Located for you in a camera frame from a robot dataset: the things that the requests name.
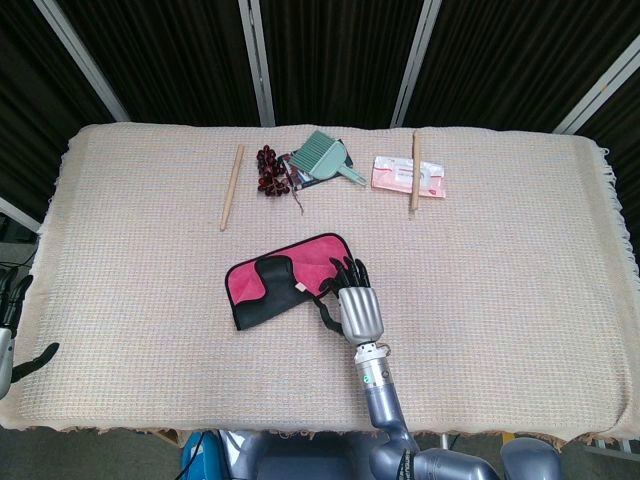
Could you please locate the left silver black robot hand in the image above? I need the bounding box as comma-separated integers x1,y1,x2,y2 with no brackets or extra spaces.
0,267,60,401

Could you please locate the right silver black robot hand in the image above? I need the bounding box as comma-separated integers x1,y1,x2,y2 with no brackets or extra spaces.
313,255,386,347

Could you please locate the pink cloth with black trim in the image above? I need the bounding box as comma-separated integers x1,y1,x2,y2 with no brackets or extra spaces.
224,232,351,332

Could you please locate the pink and white packet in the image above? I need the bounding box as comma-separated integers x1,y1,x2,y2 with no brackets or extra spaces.
370,155,447,199

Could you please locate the dark snack packet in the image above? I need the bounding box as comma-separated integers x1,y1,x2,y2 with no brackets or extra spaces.
279,138,357,191

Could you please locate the wooden stick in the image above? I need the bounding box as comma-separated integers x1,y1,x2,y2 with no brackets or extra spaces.
409,130,422,220
220,144,246,232

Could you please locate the beige woven tablecloth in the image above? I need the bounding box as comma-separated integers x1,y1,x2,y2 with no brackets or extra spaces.
0,122,640,446

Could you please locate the grey-blue robot torso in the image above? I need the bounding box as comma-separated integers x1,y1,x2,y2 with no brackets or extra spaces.
227,429,384,480

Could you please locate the green plastic dustpan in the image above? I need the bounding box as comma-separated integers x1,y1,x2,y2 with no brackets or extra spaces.
290,130,368,187

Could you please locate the dark red grape bunch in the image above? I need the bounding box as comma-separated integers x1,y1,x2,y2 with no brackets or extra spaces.
256,144,306,216

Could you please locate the blue plastic cover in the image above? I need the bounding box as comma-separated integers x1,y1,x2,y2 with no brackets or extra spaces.
180,430,235,480

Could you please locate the dark pleated curtain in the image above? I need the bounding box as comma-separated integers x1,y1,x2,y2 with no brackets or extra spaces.
0,0,640,241

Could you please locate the white metal frame post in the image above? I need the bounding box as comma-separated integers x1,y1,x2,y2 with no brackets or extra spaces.
32,0,131,124
552,47,640,135
389,0,444,128
0,196,41,235
237,0,277,127

